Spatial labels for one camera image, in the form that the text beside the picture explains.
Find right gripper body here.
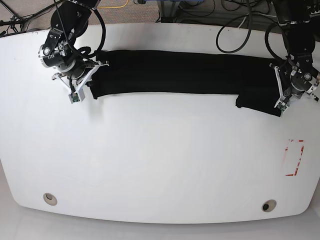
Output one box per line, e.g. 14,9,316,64
52,60,109,94

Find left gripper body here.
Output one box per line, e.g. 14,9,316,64
269,63,320,107

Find black printed T-shirt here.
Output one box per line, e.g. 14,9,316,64
88,50,281,117

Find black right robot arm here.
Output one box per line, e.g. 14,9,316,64
38,0,107,97

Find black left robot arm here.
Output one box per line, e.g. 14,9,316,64
264,0,320,111

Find red tape marking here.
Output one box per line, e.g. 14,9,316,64
282,139,305,177

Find black tripod legs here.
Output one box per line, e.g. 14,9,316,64
0,0,55,31

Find left table grommet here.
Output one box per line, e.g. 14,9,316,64
43,193,58,206

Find table grommet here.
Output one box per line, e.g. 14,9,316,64
43,193,58,206
261,199,277,213

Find right table grommet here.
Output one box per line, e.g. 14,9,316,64
261,199,277,213

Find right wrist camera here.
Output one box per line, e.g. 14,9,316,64
68,89,85,104

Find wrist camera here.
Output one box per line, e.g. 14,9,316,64
274,101,289,113
68,89,85,104

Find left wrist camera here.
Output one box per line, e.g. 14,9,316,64
274,101,289,113

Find yellow cable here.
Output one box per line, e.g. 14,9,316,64
99,0,130,10

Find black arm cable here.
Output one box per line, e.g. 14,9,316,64
215,0,253,54

